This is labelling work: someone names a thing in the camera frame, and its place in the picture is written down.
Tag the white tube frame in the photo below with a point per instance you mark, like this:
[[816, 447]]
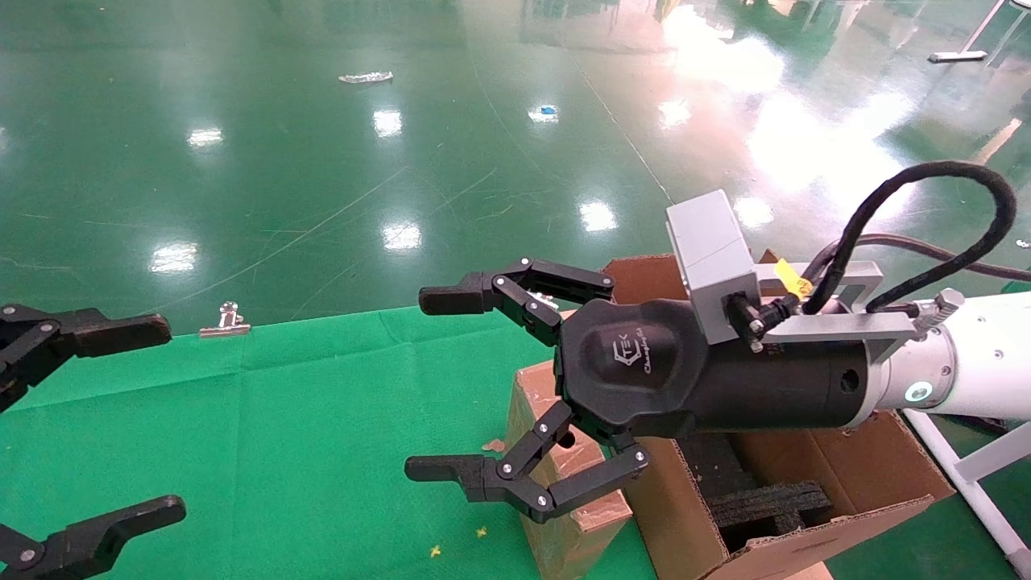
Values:
[[979, 475]]

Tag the silver binder clip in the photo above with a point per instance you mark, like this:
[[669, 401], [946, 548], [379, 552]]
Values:
[[227, 322], [544, 300]]

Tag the black foam insert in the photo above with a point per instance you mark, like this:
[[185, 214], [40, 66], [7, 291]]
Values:
[[773, 507]]

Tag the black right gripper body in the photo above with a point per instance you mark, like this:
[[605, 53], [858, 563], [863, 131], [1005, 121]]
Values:
[[644, 379]]

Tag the grey metal camera bracket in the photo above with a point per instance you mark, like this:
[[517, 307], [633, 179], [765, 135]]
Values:
[[846, 326]]

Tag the small cardboard scrap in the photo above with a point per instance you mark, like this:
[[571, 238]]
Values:
[[493, 445]]

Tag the small brown cardboard box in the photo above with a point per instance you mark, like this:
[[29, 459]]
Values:
[[536, 419]]

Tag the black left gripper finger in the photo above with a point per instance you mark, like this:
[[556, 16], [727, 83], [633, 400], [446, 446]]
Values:
[[105, 332], [105, 532]]

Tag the white floor litter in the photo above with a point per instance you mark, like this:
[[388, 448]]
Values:
[[365, 77]]

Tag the white stand base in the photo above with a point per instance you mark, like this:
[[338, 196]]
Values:
[[957, 55]]

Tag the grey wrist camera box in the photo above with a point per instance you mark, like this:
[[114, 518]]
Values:
[[709, 258]]

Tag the green table cloth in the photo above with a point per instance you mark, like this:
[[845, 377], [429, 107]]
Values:
[[282, 427]]

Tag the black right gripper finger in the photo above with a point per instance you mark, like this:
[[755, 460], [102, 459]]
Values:
[[515, 292], [503, 475]]

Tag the large open brown carton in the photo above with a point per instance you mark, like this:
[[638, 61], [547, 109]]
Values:
[[870, 475]]

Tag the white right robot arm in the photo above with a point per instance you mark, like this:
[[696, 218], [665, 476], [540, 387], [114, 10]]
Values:
[[979, 358]]

